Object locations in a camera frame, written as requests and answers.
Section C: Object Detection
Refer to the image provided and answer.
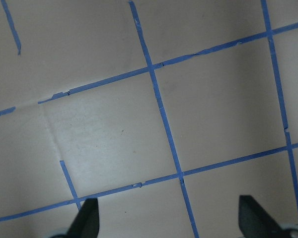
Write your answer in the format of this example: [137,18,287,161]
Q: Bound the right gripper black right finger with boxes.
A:
[238,195,284,238]

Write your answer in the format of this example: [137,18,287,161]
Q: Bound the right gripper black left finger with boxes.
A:
[67,198,100,238]

